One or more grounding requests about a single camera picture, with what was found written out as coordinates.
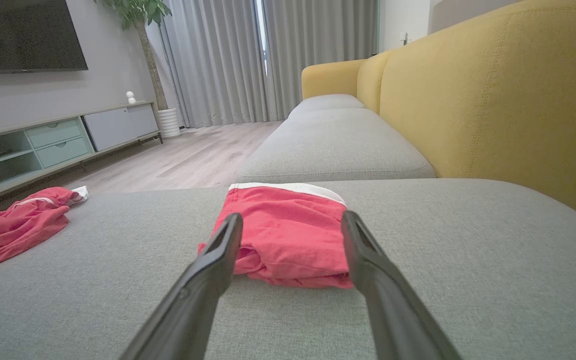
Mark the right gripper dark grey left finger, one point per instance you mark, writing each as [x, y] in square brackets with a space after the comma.
[193, 305]

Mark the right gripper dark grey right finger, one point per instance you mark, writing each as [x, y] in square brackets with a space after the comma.
[393, 310]

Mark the red shorts with white stripe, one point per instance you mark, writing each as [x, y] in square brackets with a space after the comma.
[288, 235]

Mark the red basketball jersey with lettering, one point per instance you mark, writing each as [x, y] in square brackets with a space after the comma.
[13, 225]

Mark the large grey sofa seat cushion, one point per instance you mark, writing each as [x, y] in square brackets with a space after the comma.
[468, 275]

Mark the white ribbed plant pot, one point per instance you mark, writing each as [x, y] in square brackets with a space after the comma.
[170, 122]

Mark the grey and mint tv cabinet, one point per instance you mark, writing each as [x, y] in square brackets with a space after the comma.
[58, 142]

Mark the small white figurine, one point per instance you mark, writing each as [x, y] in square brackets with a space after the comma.
[130, 98]

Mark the grey pleated curtain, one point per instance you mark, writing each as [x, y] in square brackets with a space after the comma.
[318, 45]
[213, 60]

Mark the yellow sofa backrest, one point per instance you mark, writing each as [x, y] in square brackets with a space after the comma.
[508, 90]

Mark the green potted tree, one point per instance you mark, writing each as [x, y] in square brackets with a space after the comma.
[140, 15]

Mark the black flat television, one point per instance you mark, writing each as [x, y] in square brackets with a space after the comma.
[18, 35]

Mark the white wall socket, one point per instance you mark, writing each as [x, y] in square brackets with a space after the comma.
[405, 38]

